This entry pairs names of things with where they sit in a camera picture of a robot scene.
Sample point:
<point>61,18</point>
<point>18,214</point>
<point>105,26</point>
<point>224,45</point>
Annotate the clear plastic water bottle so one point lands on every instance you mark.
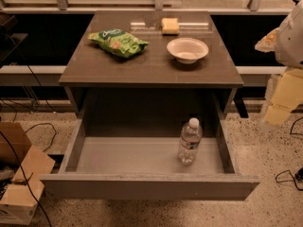
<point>189,141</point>

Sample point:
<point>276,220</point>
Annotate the metal window railing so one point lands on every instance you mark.
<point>151,0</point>

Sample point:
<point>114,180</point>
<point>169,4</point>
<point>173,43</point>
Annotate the open grey top drawer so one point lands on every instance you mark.
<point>125,144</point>

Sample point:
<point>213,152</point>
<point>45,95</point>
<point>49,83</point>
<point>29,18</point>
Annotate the yellow sponge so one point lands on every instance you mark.
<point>170,26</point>

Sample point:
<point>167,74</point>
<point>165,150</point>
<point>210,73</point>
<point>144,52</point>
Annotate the green chip bag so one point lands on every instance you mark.
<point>118,42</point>

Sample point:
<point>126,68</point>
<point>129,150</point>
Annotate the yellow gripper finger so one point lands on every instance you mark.
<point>268,42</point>
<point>288,95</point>

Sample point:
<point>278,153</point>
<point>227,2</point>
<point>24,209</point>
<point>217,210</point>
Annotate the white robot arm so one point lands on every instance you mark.
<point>286,42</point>

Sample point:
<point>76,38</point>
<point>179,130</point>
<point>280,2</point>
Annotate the white paper bowl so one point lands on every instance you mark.
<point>187,50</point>

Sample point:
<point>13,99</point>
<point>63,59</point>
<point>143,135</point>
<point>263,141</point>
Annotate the brown cardboard box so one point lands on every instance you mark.
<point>28,163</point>

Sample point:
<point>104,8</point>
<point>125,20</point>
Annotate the grey cabinet with counter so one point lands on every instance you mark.
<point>155,67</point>

